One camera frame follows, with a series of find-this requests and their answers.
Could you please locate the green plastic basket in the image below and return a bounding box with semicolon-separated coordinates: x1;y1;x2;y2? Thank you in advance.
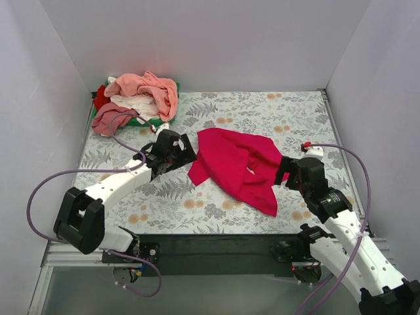
91;77;182;129

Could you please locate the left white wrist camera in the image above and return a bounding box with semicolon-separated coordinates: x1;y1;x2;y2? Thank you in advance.
150;123;170;134

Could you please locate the magenta t shirt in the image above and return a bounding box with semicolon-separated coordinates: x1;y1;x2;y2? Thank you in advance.
188;128;283;217

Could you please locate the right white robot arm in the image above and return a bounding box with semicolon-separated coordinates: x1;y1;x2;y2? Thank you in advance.
275;157;419;314

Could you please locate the white t shirt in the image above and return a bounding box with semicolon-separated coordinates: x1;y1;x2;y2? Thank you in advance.
110;94;163;126

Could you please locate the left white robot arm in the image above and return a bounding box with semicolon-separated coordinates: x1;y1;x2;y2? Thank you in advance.
53;129;196;263

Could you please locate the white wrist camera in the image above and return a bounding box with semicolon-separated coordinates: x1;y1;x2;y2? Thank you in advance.
301;142;324;160
150;123;170;134

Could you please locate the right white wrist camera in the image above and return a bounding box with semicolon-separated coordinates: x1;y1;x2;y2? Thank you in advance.
301;142;324;160

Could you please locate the aluminium frame rail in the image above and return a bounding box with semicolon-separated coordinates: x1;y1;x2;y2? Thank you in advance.
28;242;112;314

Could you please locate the red t shirt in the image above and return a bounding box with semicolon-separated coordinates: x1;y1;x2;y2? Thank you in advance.
93;85;110;111

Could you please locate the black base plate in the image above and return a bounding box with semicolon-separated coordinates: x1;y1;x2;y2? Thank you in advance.
100;233;332;280

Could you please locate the salmon pink t shirt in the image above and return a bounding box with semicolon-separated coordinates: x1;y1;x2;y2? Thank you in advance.
104;72;179;122

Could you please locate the floral patterned table mat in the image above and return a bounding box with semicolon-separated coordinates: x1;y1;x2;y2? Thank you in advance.
74;91;364;234

